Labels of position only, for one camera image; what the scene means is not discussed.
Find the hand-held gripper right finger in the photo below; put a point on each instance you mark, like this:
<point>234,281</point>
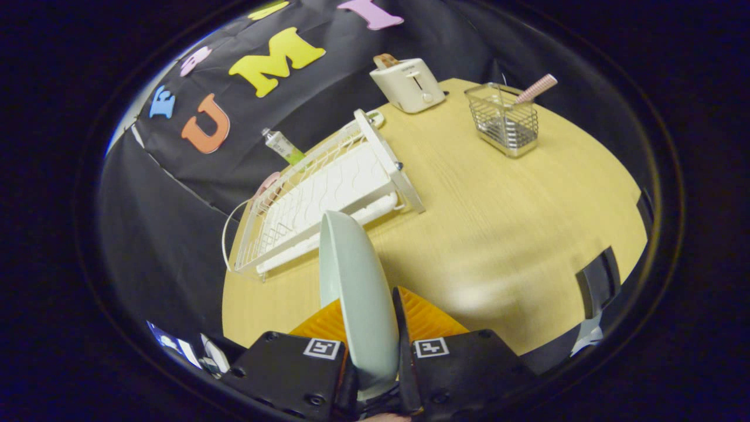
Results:
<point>404,351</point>

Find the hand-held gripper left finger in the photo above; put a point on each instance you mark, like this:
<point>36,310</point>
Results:
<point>281,375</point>

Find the light green plate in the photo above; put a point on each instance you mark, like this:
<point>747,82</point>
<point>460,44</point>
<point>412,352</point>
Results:
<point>357,281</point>

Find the pink plate with food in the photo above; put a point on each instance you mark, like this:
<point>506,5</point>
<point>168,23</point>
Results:
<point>266,184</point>

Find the white monitor stand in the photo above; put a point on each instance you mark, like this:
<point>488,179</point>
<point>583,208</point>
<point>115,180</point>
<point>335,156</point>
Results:
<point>214,354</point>

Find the computer monitor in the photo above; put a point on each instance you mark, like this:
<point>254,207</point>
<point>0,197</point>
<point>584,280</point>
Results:
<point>173,344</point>

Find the clear bottle green liquid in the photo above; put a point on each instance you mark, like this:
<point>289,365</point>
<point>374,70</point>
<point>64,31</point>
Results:
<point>281,143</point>

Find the white toaster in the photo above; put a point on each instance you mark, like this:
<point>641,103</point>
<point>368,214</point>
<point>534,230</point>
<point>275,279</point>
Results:
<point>404,82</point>

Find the toasted bread slice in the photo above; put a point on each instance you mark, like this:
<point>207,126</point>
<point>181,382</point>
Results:
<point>384,60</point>

